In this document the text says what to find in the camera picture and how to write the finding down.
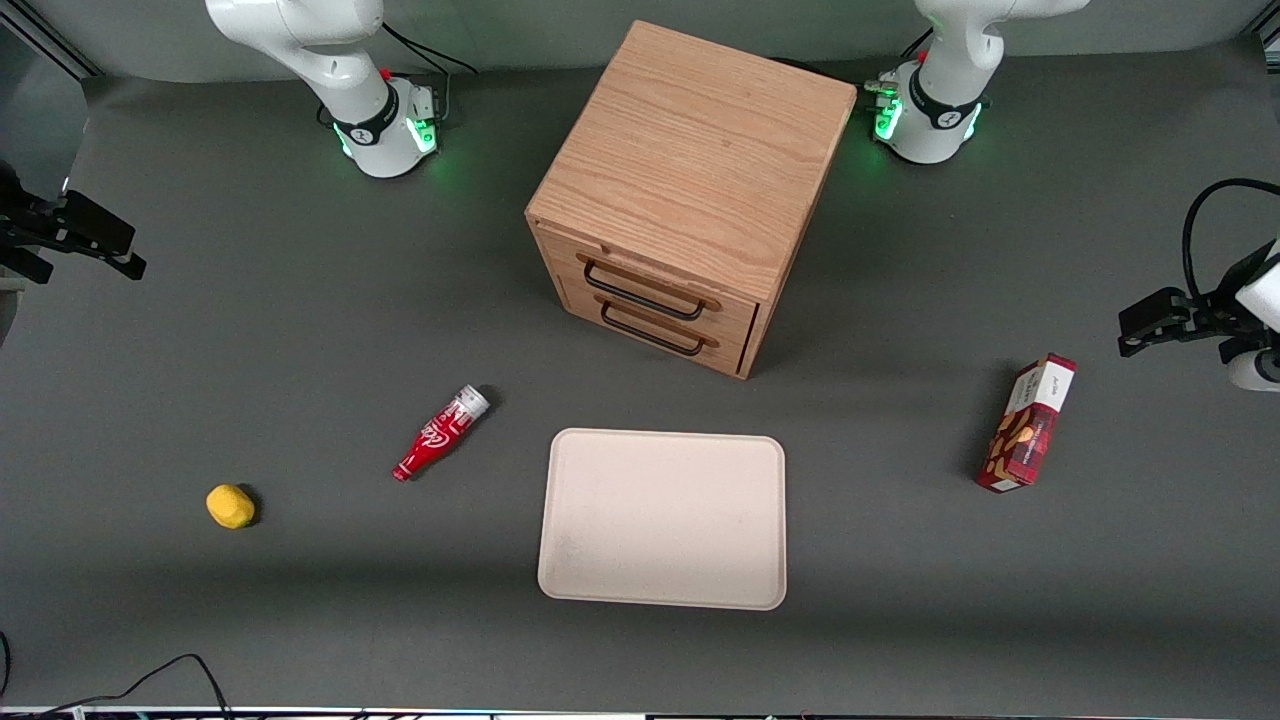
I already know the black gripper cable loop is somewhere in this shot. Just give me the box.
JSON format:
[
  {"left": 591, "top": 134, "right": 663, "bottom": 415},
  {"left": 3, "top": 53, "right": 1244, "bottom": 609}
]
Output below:
[{"left": 1182, "top": 178, "right": 1280, "bottom": 303}]

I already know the red cola bottle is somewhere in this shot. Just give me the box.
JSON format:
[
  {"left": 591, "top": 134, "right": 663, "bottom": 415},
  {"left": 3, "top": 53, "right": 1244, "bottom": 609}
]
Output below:
[{"left": 391, "top": 385, "right": 493, "bottom": 484}]

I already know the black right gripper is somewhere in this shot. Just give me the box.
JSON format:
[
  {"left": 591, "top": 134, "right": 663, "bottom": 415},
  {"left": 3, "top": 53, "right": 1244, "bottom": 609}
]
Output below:
[{"left": 0, "top": 160, "right": 148, "bottom": 286}]

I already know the beige rectangular plastic tray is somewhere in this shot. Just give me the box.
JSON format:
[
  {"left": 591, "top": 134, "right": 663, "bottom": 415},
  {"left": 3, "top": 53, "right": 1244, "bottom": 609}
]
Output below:
[{"left": 537, "top": 428, "right": 788, "bottom": 612}]

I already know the black thin floor cable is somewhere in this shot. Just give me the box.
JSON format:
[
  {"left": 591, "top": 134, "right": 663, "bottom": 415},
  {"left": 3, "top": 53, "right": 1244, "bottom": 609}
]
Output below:
[{"left": 0, "top": 632, "right": 235, "bottom": 720}]

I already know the red tartan shortbread box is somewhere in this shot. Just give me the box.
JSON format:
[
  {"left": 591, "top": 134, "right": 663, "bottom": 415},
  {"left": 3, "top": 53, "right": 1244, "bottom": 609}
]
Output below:
[{"left": 976, "top": 353, "right": 1079, "bottom": 494}]

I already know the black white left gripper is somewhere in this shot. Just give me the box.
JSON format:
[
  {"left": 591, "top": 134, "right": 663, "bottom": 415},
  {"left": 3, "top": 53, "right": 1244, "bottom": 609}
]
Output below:
[{"left": 1117, "top": 238, "right": 1280, "bottom": 393}]

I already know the black metal drawer handle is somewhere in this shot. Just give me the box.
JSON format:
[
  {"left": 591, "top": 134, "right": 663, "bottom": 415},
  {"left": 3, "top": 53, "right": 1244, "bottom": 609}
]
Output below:
[
  {"left": 582, "top": 259, "right": 707, "bottom": 322},
  {"left": 599, "top": 302, "right": 705, "bottom": 358}
]

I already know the wooden drawer front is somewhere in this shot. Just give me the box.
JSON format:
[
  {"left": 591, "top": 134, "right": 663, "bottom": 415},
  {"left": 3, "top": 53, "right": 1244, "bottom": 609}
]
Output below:
[
  {"left": 537, "top": 226, "right": 762, "bottom": 341},
  {"left": 555, "top": 272, "right": 755, "bottom": 380}
]

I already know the oak wooden drawer cabinet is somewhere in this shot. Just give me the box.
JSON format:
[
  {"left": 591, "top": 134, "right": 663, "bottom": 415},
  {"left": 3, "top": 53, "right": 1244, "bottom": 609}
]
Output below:
[{"left": 525, "top": 19, "right": 859, "bottom": 381}]

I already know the yellow lemon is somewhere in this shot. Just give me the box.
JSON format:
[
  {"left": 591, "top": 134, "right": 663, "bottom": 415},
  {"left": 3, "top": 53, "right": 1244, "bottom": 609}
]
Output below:
[{"left": 205, "top": 484, "right": 257, "bottom": 531}]

